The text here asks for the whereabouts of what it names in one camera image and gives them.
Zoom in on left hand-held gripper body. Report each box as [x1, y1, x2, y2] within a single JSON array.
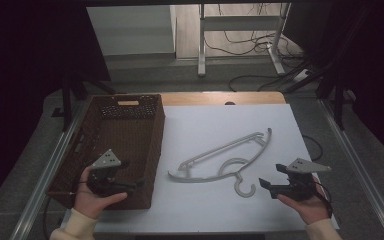
[[86, 149, 128, 198]]

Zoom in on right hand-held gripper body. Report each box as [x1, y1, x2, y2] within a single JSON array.
[[269, 157, 332, 202]]

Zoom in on brown wicker basket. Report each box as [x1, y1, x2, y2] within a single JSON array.
[[46, 93, 166, 211]]

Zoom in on grey plastic clothes hanger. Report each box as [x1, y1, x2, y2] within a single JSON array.
[[167, 127, 273, 199]]

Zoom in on person's right hand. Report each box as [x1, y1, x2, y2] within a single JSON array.
[[276, 180, 332, 226]]

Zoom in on person's left hand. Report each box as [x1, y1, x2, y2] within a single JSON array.
[[73, 165, 129, 220]]

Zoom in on white table mat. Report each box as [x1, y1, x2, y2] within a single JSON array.
[[61, 103, 340, 233]]

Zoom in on black metal stand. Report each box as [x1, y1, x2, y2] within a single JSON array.
[[315, 66, 358, 131], [50, 68, 118, 132]]

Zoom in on white power strip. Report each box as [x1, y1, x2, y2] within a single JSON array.
[[293, 68, 312, 83]]

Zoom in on wooden table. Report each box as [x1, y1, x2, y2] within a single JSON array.
[[160, 92, 287, 107]]

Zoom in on dark curtain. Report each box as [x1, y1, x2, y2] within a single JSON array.
[[284, 0, 384, 168], [0, 0, 112, 214]]

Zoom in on white cabinet panel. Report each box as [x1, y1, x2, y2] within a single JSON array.
[[86, 4, 178, 57]]

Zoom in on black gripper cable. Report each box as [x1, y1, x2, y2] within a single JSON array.
[[311, 178, 334, 218]]

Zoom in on black cable beside table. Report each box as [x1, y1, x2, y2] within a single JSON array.
[[302, 134, 324, 162]]

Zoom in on aluminium frame rail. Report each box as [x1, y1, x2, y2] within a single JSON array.
[[318, 99, 384, 240], [9, 99, 91, 240]]

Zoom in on black floor cables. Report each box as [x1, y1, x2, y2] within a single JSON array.
[[203, 3, 314, 93]]

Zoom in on white metal desk frame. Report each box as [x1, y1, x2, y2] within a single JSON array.
[[197, 3, 292, 78]]

